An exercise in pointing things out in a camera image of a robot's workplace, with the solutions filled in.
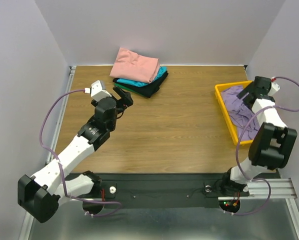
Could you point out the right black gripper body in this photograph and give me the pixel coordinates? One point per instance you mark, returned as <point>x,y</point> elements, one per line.
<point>247,95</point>

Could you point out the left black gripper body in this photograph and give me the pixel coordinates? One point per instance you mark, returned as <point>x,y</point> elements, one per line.
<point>112,126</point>

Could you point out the purple t shirt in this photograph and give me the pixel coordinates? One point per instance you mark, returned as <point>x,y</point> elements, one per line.
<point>239,113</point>

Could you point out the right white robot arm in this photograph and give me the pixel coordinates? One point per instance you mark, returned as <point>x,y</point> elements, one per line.
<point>272,145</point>

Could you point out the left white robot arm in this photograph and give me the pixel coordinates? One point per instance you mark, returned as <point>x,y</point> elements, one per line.
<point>46,190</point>

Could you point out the green folded t shirt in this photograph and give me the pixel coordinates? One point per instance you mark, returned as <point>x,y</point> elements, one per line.
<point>124,88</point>

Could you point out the black folded t shirt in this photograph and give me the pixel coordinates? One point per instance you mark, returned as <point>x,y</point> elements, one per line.
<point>146,91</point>

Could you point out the yellow plastic tray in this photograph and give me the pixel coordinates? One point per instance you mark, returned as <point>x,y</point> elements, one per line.
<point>217,92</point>

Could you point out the pink folded t shirt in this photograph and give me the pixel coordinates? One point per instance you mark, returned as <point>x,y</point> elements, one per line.
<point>129,62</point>

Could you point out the cyan folded t shirt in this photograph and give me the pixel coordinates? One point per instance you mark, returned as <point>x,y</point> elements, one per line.
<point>141,80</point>

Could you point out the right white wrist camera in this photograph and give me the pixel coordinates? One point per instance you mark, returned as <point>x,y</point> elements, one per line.
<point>273,89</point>

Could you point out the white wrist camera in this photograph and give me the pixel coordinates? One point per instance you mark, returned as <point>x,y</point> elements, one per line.
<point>273,89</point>
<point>98,91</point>

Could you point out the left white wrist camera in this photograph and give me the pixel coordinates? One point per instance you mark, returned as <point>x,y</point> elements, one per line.
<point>98,91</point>

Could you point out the left aluminium rail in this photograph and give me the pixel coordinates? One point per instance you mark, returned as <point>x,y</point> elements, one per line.
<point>63,104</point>

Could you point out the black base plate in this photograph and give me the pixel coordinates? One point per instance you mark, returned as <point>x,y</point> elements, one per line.
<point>164,190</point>

